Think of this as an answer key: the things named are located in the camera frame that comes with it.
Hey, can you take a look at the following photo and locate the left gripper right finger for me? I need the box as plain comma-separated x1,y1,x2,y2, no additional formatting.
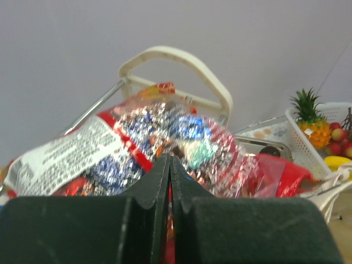
170,157,344,263

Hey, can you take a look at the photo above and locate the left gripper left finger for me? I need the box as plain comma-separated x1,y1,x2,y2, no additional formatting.
1,154,171,263

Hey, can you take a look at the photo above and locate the red snack bag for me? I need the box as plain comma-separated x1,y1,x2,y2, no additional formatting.
2,81,317,264

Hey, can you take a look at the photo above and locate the dark purple toy plum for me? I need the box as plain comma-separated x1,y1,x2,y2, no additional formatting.
259,146,281,157

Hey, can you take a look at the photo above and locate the cream metal shoe rack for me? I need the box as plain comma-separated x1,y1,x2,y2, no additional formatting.
54,45,234,138

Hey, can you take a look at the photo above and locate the toy banana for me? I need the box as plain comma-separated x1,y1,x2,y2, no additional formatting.
323,156,351,172

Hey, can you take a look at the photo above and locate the toy pineapple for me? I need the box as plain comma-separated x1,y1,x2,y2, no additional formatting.
290,87,331,150

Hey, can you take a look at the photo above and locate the red toy fruit with stem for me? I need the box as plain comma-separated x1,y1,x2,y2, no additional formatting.
325,107,351,159

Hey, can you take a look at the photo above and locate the steel tray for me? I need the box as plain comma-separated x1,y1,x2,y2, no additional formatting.
233,115,293,163

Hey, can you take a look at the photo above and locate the floral table mat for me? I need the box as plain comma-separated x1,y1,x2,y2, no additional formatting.
234,116,289,145

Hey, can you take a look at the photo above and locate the white plastic basket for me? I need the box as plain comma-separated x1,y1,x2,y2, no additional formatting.
285,102,351,179

